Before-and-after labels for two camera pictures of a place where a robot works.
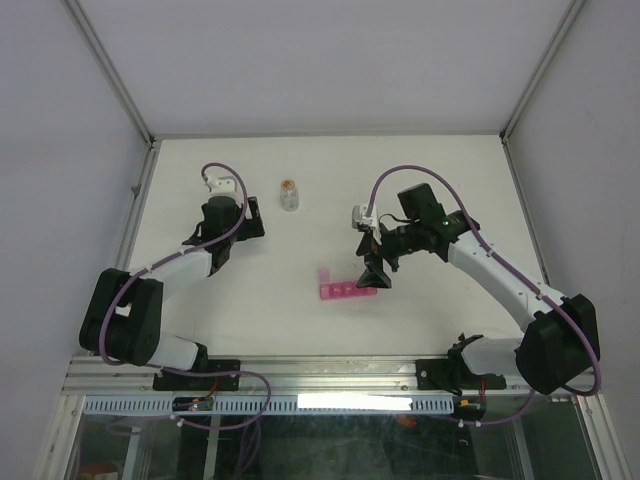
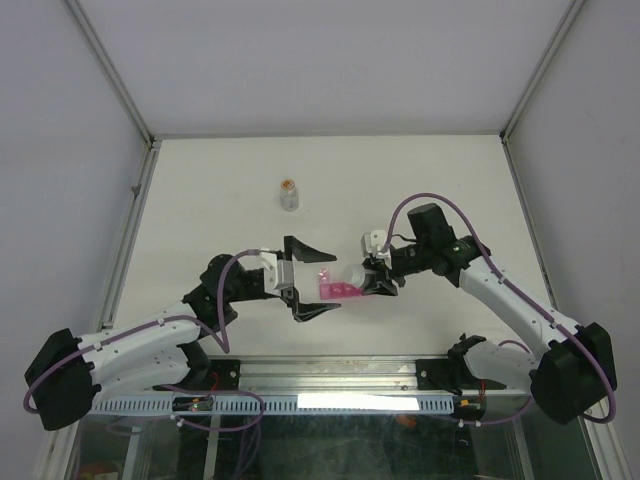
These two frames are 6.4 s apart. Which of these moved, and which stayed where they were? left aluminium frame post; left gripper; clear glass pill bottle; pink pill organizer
Moved: left gripper
Stayed: left aluminium frame post; clear glass pill bottle; pink pill organizer
